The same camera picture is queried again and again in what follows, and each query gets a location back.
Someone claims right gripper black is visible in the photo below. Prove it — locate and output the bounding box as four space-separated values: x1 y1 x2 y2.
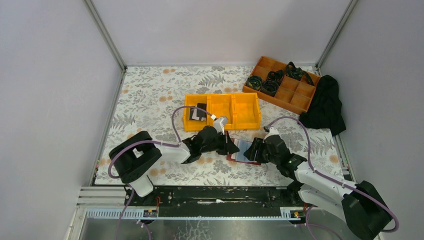
242 137 279 165

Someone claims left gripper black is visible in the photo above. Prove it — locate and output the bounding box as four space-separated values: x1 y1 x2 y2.
200 131 240 156

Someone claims yellow three-compartment bin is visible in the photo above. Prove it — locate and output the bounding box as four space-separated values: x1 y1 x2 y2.
182 93 262 132

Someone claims black credit card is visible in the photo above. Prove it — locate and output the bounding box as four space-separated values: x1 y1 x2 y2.
196 102 207 118

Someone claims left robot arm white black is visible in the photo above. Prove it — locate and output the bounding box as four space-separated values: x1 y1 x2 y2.
108 126 240 206

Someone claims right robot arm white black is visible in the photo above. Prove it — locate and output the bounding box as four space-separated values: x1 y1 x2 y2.
243 134 393 240

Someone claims black white striped card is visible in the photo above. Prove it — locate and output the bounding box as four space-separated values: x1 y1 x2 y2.
188 107 199 121

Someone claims floral table mat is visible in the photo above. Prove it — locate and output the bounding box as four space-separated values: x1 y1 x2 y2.
93 66 343 186

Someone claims orange wooden divider tray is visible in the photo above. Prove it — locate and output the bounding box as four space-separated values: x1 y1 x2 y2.
242 56 321 115

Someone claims black cloth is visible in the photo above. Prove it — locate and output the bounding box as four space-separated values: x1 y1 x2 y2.
299 75 346 136

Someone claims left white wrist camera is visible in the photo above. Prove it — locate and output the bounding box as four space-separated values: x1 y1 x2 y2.
211 114 228 134

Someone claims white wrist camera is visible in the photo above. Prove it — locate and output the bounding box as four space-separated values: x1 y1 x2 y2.
211 114 228 134
263 126 280 140

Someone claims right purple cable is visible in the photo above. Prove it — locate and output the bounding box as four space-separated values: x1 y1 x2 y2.
264 115 401 240

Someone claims purple cable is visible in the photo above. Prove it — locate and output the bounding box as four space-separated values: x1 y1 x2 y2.
107 105 216 240
264 115 401 240

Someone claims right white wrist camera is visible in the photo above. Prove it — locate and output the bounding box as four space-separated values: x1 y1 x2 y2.
263 126 280 140

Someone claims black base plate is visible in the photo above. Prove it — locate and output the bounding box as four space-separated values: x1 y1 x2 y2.
124 183 311 214

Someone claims rolled black strap middle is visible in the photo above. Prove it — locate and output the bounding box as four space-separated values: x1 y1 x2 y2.
261 70 285 98

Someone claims rolled black strap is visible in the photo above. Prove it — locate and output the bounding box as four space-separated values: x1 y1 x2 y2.
246 75 265 92
261 70 285 98

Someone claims rolled black strap left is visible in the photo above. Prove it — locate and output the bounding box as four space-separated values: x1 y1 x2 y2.
246 75 265 92

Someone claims aluminium slotted rail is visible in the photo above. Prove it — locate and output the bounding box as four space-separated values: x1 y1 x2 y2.
86 207 309 221

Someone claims loose black strap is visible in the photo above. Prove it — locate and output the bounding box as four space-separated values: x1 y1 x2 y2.
285 61 316 87

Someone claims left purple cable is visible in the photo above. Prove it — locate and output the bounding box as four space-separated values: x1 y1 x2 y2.
107 105 216 240

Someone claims right aluminium corner post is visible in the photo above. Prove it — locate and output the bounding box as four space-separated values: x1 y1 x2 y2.
315 0 360 70

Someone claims aluminium corner post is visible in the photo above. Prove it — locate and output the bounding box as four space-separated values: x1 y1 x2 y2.
315 0 360 70
83 0 127 71

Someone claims left aluminium corner post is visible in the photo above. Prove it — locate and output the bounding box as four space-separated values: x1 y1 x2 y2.
83 0 127 71

